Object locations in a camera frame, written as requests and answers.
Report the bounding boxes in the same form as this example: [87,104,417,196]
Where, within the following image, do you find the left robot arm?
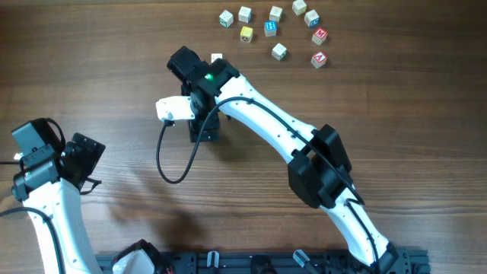
[11,118,170,273]

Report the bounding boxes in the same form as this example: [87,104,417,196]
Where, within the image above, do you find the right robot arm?
[156,46,398,273]

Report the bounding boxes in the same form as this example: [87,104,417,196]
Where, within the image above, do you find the plain white block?
[211,53,223,63]

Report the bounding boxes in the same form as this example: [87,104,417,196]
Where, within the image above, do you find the yellow top block left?
[240,26,253,43]

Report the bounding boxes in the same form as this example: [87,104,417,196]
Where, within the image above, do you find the green-sided white block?
[218,10,234,28]

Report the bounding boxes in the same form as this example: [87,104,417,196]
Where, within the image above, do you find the white block blue side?
[238,6,252,23]

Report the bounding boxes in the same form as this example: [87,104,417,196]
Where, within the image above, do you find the white block green side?
[272,43,288,61]

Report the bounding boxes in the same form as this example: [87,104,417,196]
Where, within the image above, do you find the blue letter H block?
[264,21,277,37]

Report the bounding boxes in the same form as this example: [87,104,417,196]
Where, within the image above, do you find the white block top centre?
[269,6,283,23]

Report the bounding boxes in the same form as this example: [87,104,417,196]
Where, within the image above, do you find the red letter A block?
[310,51,327,69]

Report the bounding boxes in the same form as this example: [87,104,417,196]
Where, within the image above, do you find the white block yellow side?
[292,0,307,16]

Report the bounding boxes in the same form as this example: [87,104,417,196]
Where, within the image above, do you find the white block blue letter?
[304,10,320,27]

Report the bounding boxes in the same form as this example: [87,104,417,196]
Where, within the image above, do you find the red letter M block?
[311,27,329,45]

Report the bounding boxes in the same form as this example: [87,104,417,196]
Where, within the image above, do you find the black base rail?
[94,249,431,274]

